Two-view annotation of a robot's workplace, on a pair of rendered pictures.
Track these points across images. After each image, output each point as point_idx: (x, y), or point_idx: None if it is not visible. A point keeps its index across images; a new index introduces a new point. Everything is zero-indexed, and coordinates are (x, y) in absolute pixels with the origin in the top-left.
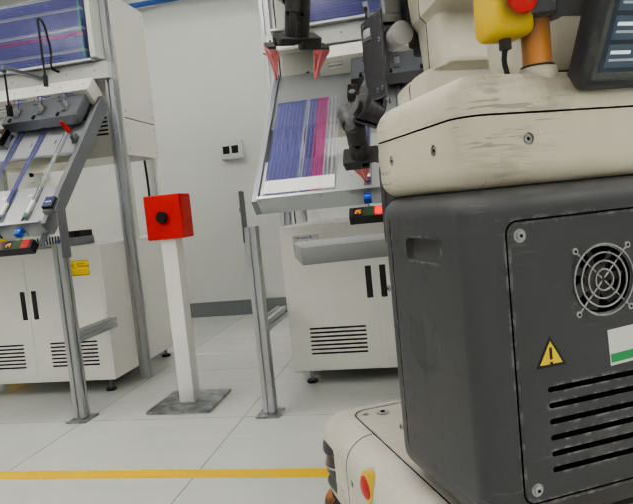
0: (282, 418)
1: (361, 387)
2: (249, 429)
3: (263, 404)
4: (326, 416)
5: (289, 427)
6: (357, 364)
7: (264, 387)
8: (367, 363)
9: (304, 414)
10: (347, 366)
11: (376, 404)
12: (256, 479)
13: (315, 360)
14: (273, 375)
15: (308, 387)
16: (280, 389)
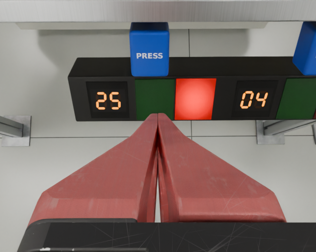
0: (34, 146)
1: (115, 49)
2: (2, 178)
3: (4, 136)
4: (85, 144)
5: (47, 174)
6: (107, 26)
7: None
8: (121, 26)
9: (58, 136)
10: (94, 27)
11: None
12: None
13: (47, 23)
14: (2, 119)
15: (47, 42)
16: (11, 46)
